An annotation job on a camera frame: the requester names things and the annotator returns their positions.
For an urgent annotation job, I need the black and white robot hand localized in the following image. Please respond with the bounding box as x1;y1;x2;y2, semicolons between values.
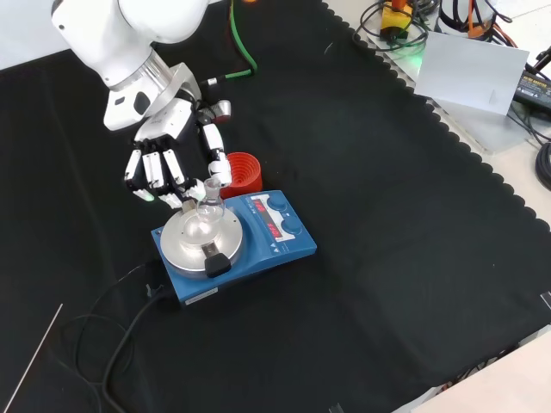
102;83;236;210

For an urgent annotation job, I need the clear round-bottom glass flask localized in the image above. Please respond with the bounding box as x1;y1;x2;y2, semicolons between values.
195;178;227;243

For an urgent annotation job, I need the orange ribbed flask stand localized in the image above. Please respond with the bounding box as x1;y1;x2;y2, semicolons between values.
223;151;264;200

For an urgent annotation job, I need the blue heater with steel plate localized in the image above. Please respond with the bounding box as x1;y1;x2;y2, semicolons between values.
150;188;319;311

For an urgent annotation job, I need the yellow stop button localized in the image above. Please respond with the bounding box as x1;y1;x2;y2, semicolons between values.
378;0;418;41

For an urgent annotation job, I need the black bench cloth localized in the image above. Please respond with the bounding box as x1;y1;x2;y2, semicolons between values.
0;0;551;413

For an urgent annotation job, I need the thin glass rod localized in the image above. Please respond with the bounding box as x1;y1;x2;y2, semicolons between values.
1;302;65;413

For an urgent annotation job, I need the grey metal plate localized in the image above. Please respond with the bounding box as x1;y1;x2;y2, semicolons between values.
365;32;544;155

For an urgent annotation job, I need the black power adapter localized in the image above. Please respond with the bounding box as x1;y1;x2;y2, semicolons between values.
511;68;551;109

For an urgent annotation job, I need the green cable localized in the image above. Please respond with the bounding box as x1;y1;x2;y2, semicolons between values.
201;0;260;87

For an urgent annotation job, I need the thick black heater cable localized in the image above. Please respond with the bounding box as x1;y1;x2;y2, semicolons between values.
101;284;174;413

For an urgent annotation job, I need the thin black cable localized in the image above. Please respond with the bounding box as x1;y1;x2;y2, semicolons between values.
59;262;152;413

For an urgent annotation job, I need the orange cable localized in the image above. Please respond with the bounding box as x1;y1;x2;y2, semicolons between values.
466;0;518;46

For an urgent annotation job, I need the black cable bundle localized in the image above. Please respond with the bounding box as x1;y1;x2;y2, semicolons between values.
535;141;551;193

